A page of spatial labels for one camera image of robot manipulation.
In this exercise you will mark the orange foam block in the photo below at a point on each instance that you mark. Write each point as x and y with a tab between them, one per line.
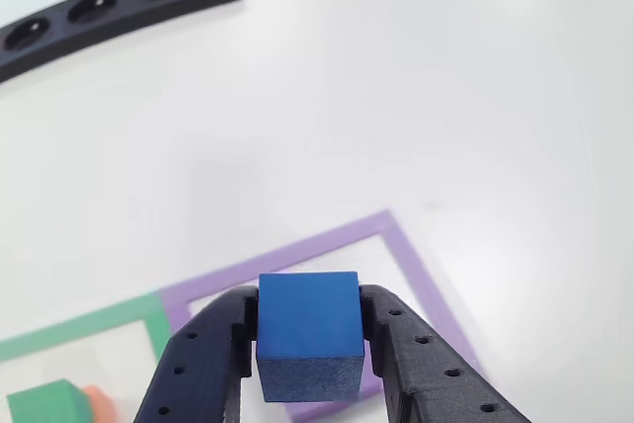
101	403

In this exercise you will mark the small blue foam cube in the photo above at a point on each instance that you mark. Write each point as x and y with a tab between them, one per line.
307	314

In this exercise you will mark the green foam cube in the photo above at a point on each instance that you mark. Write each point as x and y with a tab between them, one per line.
44	400

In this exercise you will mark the green tape square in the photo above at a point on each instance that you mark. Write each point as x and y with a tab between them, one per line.
153	319

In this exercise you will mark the purple tape square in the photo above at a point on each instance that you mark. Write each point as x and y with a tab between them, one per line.
411	264

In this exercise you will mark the black power strip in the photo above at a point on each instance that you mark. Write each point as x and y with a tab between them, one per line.
124	7

